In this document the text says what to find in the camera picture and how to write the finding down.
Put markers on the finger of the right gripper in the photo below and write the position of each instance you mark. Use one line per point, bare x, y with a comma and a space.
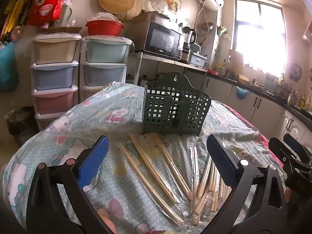
303, 152
285, 156

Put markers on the kitchen window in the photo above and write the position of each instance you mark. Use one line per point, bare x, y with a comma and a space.
260, 36

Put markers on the right pastel drawer tower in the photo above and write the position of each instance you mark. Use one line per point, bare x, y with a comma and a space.
103, 59

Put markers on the white kitchen cabinets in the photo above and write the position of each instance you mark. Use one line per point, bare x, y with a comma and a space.
270, 116

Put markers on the blue hanging bin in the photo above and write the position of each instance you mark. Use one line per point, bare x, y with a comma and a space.
241, 94

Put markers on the light blue dish box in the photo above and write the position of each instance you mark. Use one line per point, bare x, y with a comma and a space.
197, 60

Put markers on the left pastel drawer tower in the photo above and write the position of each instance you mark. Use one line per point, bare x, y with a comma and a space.
54, 75

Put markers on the wicker basket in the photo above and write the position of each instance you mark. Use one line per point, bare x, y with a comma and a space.
72, 30

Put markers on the red plastic basin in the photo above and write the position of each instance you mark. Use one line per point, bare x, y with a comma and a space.
104, 27

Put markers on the pink blanket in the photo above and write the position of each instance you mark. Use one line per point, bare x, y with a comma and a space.
262, 139

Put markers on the wooden chopsticks pair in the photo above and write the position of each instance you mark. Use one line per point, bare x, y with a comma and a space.
159, 201
220, 191
152, 169
179, 178
203, 192
195, 169

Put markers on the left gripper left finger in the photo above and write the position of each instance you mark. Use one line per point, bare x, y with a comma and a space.
56, 200

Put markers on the black blender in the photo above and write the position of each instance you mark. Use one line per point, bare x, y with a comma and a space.
189, 35

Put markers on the steel shelf rack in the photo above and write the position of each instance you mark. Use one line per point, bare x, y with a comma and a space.
168, 66

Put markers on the woven round tray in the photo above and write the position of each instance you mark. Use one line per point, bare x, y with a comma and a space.
132, 13

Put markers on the cartoon print tablecloth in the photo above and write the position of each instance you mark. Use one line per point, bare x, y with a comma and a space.
135, 185

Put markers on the dark green utensil caddy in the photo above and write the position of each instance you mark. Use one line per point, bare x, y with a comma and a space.
173, 106

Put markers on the black microwave oven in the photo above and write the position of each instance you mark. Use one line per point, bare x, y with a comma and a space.
151, 37

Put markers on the pastel drawer tower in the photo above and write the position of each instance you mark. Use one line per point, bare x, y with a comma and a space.
103, 59
54, 75

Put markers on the red plastic bag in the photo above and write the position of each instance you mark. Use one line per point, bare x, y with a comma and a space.
44, 11

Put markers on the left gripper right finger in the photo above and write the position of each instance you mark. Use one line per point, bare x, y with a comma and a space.
256, 203

